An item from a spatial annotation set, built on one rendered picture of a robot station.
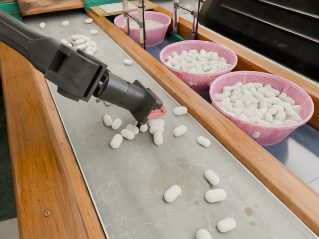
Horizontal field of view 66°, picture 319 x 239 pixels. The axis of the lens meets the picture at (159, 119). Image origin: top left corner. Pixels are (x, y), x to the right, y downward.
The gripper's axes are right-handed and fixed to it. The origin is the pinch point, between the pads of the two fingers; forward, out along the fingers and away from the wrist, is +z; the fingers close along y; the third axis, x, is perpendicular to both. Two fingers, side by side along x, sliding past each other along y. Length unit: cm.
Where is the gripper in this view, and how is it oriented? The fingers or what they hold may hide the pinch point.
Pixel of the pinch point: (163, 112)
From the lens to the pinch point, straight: 61.6
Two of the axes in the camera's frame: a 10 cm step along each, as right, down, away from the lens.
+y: -4.9, -5.6, 6.6
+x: -5.8, 7.8, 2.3
